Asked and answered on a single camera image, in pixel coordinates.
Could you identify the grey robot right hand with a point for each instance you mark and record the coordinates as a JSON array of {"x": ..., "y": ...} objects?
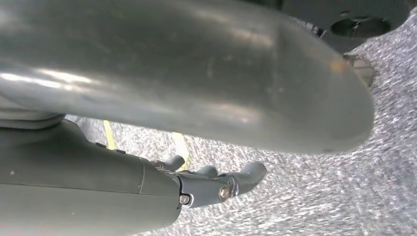
[{"x": 195, "y": 71}]

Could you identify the yellow floor tape square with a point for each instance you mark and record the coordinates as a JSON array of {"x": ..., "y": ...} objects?
[{"x": 179, "y": 146}]

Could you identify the black robot leg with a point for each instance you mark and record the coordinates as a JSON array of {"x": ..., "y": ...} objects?
[{"x": 325, "y": 13}]

